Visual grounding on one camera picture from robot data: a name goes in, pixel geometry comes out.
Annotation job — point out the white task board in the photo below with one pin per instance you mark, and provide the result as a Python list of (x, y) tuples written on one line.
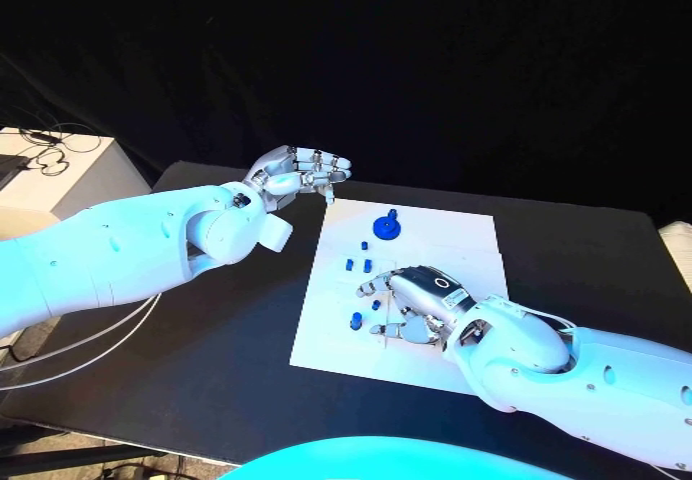
[(346, 337)]

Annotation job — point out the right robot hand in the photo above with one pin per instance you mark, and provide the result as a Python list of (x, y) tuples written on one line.
[(426, 300)]

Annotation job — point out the white cabinet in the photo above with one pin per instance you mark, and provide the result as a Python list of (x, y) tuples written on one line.
[(69, 176)]

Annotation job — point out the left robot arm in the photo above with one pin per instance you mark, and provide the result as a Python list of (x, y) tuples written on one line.
[(108, 247)]

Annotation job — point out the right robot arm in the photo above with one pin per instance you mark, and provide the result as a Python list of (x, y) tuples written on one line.
[(584, 375)]

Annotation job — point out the blue cylinder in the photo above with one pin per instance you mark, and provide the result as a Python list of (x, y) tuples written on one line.
[(354, 321)]

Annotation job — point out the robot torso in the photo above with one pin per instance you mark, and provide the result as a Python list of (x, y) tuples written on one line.
[(389, 459)]

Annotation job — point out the blue gear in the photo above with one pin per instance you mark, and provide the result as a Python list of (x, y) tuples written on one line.
[(386, 226)]

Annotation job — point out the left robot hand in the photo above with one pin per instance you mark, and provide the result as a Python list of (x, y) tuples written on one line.
[(302, 168)]

